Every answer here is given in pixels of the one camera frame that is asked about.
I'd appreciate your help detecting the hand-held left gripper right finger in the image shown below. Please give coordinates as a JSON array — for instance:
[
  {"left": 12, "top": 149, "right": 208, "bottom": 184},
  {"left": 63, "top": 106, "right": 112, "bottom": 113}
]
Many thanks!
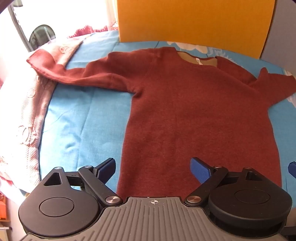
[{"left": 184, "top": 157, "right": 277, "bottom": 206}]

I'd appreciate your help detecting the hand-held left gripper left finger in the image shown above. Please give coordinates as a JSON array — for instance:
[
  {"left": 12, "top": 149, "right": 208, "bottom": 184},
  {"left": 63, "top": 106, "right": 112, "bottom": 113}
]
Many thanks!
[{"left": 43, "top": 158, "right": 123, "bottom": 207}]

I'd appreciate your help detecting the rust red knit sweater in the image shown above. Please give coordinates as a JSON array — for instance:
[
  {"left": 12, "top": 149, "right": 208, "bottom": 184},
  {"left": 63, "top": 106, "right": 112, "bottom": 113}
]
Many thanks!
[{"left": 26, "top": 46, "right": 296, "bottom": 198}]

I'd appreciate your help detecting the blue bed sheet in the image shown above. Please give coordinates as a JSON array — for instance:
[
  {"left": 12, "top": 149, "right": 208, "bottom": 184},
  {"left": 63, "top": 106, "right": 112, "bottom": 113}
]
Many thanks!
[{"left": 38, "top": 30, "right": 296, "bottom": 200}]

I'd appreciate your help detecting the pink patterned blanket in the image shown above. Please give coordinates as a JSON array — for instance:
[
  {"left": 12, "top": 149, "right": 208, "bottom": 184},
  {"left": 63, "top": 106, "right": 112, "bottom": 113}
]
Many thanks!
[{"left": 0, "top": 38, "right": 84, "bottom": 193}]

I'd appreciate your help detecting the orange object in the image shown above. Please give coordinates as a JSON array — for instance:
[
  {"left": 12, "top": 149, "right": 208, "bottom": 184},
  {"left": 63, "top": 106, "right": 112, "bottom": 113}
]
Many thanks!
[{"left": 0, "top": 197, "right": 9, "bottom": 220}]

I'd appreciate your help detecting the grey headboard panel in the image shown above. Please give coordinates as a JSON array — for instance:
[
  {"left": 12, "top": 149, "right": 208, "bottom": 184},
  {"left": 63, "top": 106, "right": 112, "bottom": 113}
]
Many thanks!
[{"left": 260, "top": 0, "right": 296, "bottom": 70}]

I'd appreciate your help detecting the dark red crochet cloth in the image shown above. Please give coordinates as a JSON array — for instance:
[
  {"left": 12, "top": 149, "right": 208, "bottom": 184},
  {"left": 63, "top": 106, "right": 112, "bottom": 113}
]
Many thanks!
[{"left": 67, "top": 24, "right": 119, "bottom": 39}]

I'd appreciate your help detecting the white appliance with round door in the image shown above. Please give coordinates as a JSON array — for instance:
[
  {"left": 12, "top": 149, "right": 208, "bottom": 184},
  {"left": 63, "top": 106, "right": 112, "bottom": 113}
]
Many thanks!
[{"left": 23, "top": 23, "right": 57, "bottom": 53}]

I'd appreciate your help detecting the orange headboard panel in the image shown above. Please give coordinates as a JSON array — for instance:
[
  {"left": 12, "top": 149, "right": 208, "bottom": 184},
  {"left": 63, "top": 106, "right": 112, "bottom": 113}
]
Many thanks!
[{"left": 117, "top": 0, "right": 277, "bottom": 59}]

